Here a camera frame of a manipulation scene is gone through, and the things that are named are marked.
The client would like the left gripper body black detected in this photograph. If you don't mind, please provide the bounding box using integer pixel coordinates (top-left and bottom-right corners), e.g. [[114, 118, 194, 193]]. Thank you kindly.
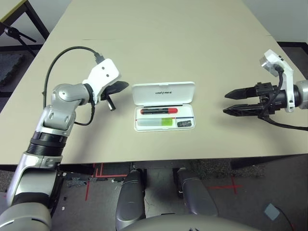
[[102, 86, 114, 101]]

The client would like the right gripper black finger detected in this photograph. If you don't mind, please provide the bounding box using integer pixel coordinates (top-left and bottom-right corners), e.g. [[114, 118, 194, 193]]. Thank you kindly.
[[222, 103, 264, 118], [224, 87, 259, 100]]

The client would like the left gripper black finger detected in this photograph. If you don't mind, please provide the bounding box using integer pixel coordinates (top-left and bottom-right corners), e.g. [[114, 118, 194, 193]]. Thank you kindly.
[[111, 81, 130, 90], [106, 87, 128, 112]]

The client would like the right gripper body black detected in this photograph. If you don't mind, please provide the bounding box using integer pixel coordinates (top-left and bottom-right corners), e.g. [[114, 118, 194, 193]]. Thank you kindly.
[[255, 82, 288, 116]]

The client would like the black whiteboard marker red cap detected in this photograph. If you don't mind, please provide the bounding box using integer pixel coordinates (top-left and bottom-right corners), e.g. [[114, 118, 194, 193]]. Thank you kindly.
[[140, 107, 179, 115]]

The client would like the clear green highlighter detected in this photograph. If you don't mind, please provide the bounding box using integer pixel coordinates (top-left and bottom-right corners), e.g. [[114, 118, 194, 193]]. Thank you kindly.
[[137, 117, 175, 128]]

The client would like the white Unitree pencil case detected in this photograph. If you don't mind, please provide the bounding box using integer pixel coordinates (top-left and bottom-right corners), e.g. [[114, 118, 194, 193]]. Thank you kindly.
[[131, 81, 196, 132]]

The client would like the brown carpet piece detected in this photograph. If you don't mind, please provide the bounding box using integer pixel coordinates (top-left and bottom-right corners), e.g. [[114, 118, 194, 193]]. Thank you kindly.
[[190, 159, 265, 179]]

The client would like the dark foam scrap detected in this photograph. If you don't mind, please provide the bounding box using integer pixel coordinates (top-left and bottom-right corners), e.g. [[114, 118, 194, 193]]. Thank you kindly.
[[66, 177, 87, 189]]

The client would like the grey robot right leg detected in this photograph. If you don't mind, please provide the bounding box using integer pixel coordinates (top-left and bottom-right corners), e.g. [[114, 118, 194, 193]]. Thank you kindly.
[[177, 167, 219, 216]]

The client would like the grey robot leg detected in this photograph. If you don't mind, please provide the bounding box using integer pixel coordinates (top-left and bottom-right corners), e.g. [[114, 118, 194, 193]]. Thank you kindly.
[[177, 167, 219, 216], [115, 168, 147, 223]]

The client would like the dark grey foam mat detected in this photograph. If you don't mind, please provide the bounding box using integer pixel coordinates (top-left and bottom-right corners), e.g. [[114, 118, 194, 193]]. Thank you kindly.
[[0, 52, 26, 87]]

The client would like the grey blue square pad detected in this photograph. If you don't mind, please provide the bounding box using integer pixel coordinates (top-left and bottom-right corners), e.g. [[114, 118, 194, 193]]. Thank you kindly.
[[264, 203, 282, 220]]

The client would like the grey robot left leg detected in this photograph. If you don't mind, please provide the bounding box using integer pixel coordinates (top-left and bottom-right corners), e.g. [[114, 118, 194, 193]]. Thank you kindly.
[[115, 168, 147, 223]]

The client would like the black tripod stand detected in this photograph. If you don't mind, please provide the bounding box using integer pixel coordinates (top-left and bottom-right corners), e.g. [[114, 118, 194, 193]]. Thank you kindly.
[[3, 26, 38, 56]]

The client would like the grey robot torso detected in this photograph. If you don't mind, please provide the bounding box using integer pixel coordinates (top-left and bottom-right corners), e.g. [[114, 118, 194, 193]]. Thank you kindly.
[[115, 214, 263, 231]]

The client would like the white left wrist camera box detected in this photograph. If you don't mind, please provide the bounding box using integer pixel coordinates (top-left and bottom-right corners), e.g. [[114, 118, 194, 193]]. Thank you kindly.
[[82, 58, 120, 104]]

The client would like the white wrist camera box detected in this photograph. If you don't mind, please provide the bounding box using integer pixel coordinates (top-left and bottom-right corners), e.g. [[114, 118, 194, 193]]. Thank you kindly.
[[82, 58, 120, 104], [259, 49, 296, 113]]

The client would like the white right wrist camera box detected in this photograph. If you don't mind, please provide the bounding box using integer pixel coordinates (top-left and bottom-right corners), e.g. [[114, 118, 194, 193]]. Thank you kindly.
[[259, 49, 296, 113]]

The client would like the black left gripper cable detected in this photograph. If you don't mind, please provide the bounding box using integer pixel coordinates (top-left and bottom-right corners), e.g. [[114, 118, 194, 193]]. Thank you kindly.
[[73, 101, 97, 127]]

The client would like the black left camera cable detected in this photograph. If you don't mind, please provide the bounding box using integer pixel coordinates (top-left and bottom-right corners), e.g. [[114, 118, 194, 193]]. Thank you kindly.
[[42, 46, 106, 109]]

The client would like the black frame side table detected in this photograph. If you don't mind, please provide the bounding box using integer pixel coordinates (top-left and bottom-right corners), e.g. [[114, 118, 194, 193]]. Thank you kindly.
[[0, 0, 50, 33]]

